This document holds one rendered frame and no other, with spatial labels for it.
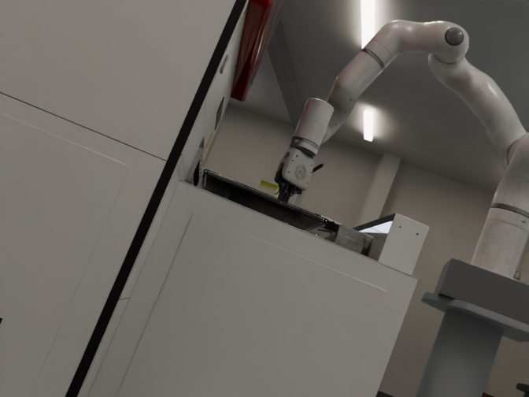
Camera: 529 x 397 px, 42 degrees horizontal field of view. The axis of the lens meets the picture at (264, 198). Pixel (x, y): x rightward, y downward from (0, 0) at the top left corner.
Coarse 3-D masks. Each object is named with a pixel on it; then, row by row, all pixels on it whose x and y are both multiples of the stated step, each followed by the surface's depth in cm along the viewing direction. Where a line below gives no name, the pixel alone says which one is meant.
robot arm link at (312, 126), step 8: (312, 104) 201; (320, 104) 200; (328, 104) 201; (304, 112) 202; (312, 112) 200; (320, 112) 200; (328, 112) 201; (304, 120) 201; (312, 120) 200; (320, 120) 200; (328, 120) 202; (296, 128) 202; (304, 128) 200; (312, 128) 199; (320, 128) 200; (296, 136) 200; (304, 136) 199; (312, 136) 199; (320, 136) 201
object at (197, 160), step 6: (198, 150) 182; (198, 156) 182; (192, 162) 182; (198, 162) 191; (192, 168) 182; (198, 168) 200; (192, 174) 182; (198, 174) 212; (186, 180) 183; (192, 180) 192; (198, 180) 224
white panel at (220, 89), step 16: (240, 0) 150; (240, 16) 150; (224, 32) 149; (240, 32) 164; (224, 48) 149; (224, 64) 151; (208, 80) 148; (224, 80) 177; (208, 96) 149; (224, 96) 201; (192, 112) 146; (208, 112) 166; (192, 128) 146; (208, 128) 188; (176, 144) 145; (192, 144) 159; (208, 144) 216; (176, 160) 145; (192, 160) 178
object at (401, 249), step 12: (396, 216) 175; (396, 228) 174; (408, 228) 175; (420, 228) 175; (396, 240) 174; (408, 240) 174; (420, 240) 175; (384, 252) 173; (396, 252) 174; (408, 252) 174; (396, 264) 173; (408, 264) 174
